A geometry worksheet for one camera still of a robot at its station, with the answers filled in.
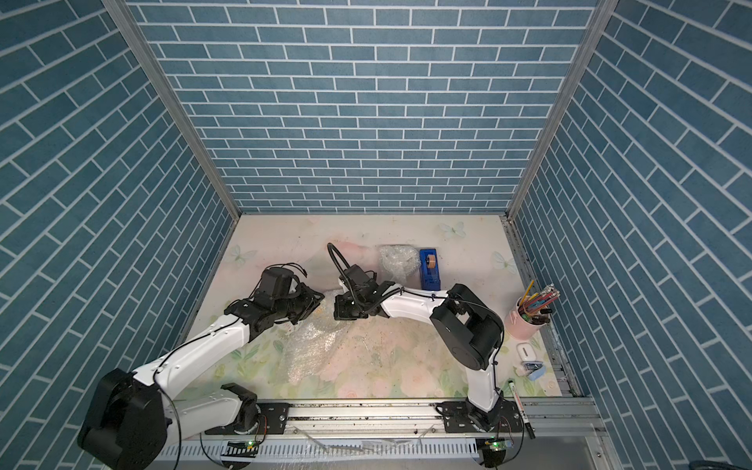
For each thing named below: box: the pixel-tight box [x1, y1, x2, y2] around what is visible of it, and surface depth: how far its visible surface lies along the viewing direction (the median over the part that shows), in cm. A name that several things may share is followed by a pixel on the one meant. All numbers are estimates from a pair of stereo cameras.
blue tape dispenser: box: [419, 248, 442, 291], surface depth 99 cm
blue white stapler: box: [520, 360, 547, 381], surface depth 82 cm
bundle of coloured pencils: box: [518, 280, 561, 316], surface depth 83 cm
